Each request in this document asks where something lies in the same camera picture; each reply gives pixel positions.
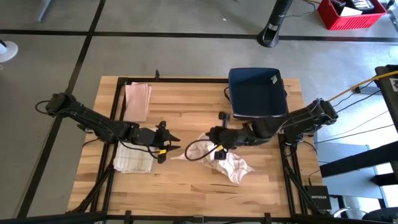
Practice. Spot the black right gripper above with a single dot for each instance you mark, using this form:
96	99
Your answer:
230	137

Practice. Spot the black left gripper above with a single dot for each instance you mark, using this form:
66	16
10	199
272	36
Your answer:
149	137

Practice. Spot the white towel with red checks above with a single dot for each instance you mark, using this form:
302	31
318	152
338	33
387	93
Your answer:
230	168

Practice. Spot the white towel with grey checks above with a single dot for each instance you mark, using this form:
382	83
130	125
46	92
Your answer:
133	158

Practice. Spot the navy fabric basket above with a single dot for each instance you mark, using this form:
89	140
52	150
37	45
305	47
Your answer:
258	93

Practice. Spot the plain pink towel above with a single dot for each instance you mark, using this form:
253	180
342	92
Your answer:
138	102

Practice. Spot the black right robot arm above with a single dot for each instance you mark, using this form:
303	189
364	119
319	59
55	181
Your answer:
295	121

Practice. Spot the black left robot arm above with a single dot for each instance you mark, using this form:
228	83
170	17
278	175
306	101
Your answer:
93	123

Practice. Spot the black floor stand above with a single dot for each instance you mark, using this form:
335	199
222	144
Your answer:
273	25

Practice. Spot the black desk foot beam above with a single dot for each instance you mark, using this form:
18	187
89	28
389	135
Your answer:
357	160

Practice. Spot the grey power strip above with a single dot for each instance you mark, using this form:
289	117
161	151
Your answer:
368	90

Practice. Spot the black desk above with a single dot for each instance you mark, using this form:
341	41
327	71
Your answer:
388	93

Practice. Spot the red plastic crate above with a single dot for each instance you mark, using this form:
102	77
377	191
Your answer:
348	21

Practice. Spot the black office chair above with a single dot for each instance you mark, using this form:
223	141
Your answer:
379	216

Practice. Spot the white box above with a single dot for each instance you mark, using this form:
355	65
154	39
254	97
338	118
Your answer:
349	12

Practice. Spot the grey furniture leg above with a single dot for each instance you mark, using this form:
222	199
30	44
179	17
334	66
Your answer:
43	9

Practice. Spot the black device in crate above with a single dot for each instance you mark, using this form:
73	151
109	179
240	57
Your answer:
362	3

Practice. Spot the white round stand base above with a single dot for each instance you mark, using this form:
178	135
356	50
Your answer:
7	51

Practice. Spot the black metal table frame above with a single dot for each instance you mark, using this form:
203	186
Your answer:
186	80

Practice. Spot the black Netgear network switch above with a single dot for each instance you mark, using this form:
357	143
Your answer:
317	197

